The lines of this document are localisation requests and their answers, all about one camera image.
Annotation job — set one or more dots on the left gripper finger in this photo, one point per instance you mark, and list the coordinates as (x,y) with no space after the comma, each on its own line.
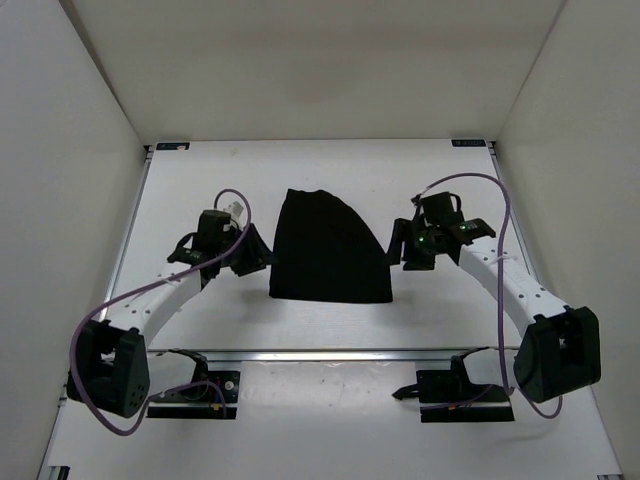
(246,266)
(256,250)

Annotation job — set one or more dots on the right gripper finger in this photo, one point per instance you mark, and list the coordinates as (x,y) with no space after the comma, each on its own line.
(400,235)
(418,262)

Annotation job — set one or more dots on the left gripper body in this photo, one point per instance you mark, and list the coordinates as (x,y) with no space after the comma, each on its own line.
(224,243)

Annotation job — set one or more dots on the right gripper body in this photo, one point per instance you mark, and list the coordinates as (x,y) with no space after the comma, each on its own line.
(420,236)

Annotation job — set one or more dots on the black skirt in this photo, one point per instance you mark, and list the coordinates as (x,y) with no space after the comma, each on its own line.
(325,252)

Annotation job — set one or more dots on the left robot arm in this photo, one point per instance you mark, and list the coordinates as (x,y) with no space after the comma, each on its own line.
(113,368)

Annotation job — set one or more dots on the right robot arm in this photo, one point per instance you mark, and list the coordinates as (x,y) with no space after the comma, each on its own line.
(560,345)

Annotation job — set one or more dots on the right table corner label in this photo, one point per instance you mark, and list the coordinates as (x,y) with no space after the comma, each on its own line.
(468,143)

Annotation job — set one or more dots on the table corner label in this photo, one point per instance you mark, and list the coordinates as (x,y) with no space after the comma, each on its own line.
(172,146)
(468,143)

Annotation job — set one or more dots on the left table corner label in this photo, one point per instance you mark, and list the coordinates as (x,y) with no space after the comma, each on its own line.
(172,146)

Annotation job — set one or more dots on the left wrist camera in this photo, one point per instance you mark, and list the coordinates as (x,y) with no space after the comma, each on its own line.
(235,210)

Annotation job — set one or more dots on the aluminium table front rail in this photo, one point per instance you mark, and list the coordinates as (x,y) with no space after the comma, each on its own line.
(332,356)

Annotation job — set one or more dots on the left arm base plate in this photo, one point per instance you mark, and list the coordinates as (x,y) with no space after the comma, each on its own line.
(203,402)

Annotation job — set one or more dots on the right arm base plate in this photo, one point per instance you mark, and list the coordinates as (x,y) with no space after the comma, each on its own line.
(448,396)

